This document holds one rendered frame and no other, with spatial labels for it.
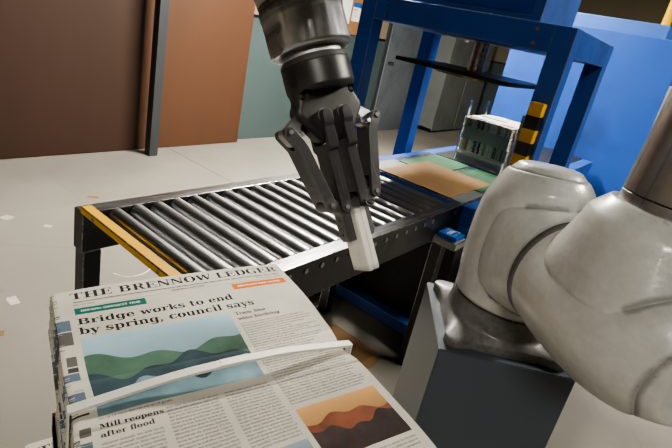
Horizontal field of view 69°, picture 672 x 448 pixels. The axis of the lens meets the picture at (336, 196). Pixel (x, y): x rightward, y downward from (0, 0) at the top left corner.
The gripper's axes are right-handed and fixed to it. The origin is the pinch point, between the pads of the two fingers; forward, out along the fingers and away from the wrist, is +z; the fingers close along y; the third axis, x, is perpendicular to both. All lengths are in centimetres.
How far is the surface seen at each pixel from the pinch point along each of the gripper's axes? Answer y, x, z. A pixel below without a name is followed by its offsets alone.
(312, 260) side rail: -32, -69, 16
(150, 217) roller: -1, -98, -6
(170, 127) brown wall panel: -109, -410, -74
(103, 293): 23.8, -18.7, -0.7
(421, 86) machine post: -175, -155, -36
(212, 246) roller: -11, -82, 5
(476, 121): -192, -137, -9
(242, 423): 18.4, 2.1, 11.3
